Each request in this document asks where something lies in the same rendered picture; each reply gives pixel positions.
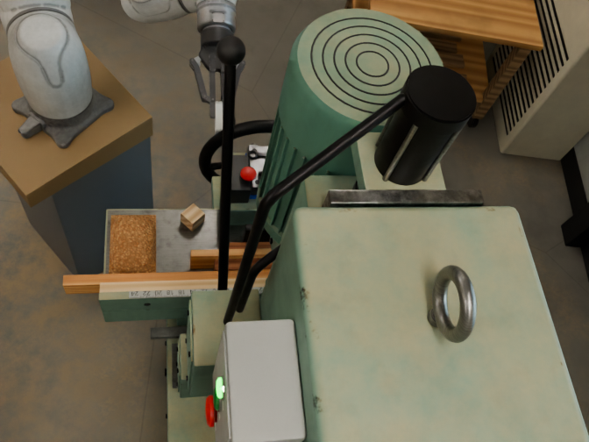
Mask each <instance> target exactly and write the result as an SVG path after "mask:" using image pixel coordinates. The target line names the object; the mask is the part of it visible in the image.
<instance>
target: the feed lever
mask: <svg viewBox="0 0 589 442"><path fill-rule="evenodd" d="M216 55H217V57H218V59H219V60H220V61H221V62H222V63H223V64H224V115H223V144H222V172H221V200H220V229H219V257H218V285H217V290H228V267H229V245H230V223H231V179H232V156H233V134H234V111H235V89H236V67H237V64H239V63H240V62H241V61H242V60H243V59H244V57H245V45H244V43H243V41H242V40H241V39H239V38H238V37H235V36H226V37H223V38H222V39H220V41H219V42H218V44H217V46H216Z"/></svg>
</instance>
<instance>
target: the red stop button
mask: <svg viewBox="0 0 589 442"><path fill-rule="evenodd" d="M205 415H206V421H207V425H208V426H209V427H214V423H216V422H217V410H216V409H215V408H214V403H213V395H209V396H208V397H207V398H206V405H205Z"/></svg>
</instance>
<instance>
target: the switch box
mask: <svg viewBox="0 0 589 442"><path fill-rule="evenodd" d="M221 375H223V376H224V386H225V398H224V410H223V400H222V411H221V412H220V420H219V412H218V411H217V422H216V427H215V434H216V442H302V441H303V440H304V439H305V438H306V436H307V431H306V423H305V415H304V407H303V399H302V384H301V376H300V368H299V360H298V352H297V344H296V336H295V323H294V321H293V320H291V319H281V320H261V321H241V322H229V323H227V324H226V325H225V327H224V330H223V334H222V337H221V342H220V346H219V349H218V353H217V357H216V364H215V367H214V371H213V391H214V388H215V387H216V380H217V379H218V378H220V377H221Z"/></svg>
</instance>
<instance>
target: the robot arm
mask: <svg viewBox="0 0 589 442"><path fill-rule="evenodd" d="M121 4H122V7H123V9H124V12H125V13H126V14H127V15H128V16H129V17H130V18H131V19H133V20H136V21H139V22H143V23H158V22H164V21H168V20H173V19H177V18H181V17H183V16H185V15H188V14H191V13H196V14H197V30H198V32H199V33H200V34H201V50H200V52H199V55H198V56H197V57H195V58H190V60H189V66H190V67H191V68H192V70H193V71H194V73H195V79H196V82H197V86H198V89H199V93H200V96H201V99H202V102H203V103H208V104H209V116H210V118H214V119H215V134H217V133H218V132H220V131H222V130H223V115H224V64H223V63H222V62H221V61H220V60H219V59H218V57H217V55H216V46H217V44H218V42H219V41H220V39H222V38H223V37H226V36H233V34H234V33H235V30H236V14H237V11H236V4H237V0H121ZM70 7H71V2H70V0H0V18H1V21H2V24H3V27H4V30H5V33H6V35H7V39H8V43H9V44H8V48H9V56H10V59H11V65H12V68H13V70H14V73H15V76H16V78H17V80H18V84H19V86H20V88H21V90H22V92H23V94H24V96H22V97H20V98H19V99H16V100H15V101H13V102H12V104H11V107H12V109H13V110H14V111H15V112H16V113H18V114H21V115H23V116H25V117H26V118H27V119H26V121H25V122H24V123H23V124H22V125H21V126H20V127H19V129H18V132H19V133H21V136H22V137H23V138H25V139H28V138H30V137H31V136H32V135H34V134H36V133H38V132H41V131H43V132H45V133H46V134H47V135H48V136H50V137H51V138H52V139H53V140H54V142H55V143H56V145H57V146H58V147H59V148H67V147H68V146H70V144H71V142H72V141H73V139H74V138H75V137H77V136H78V135H79V134H80V133H81V132H83V131H84V130H85V129H86V128H88V127H89V126H90V125H91V124H93V123H94V122H95V121H96V120H97V119H98V118H99V117H101V116H102V115H103V114H104V113H106V112H109V111H112V110H113V109H114V102H113V101H112V99H110V98H108V97H106V96H103V95H102V94H100V93H99V92H98V91H96V90H95V89H94V88H92V83H91V75H90V71H89V63H88V60H87V56H86V54H85V50H84V48H83V45H82V42H81V39H80V37H79V35H78V33H77V31H76V29H75V24H74V20H73V15H72V11H71V8H70ZM200 61H201V62H202V64H203V65H204V67H206V68H207V70H209V96H207V92H206V89H205V86H204V82H203V79H202V73H201V69H200V65H201V63H200ZM215 72H219V73H220V81H221V101H219V102H218V101H216V77H215Z"/></svg>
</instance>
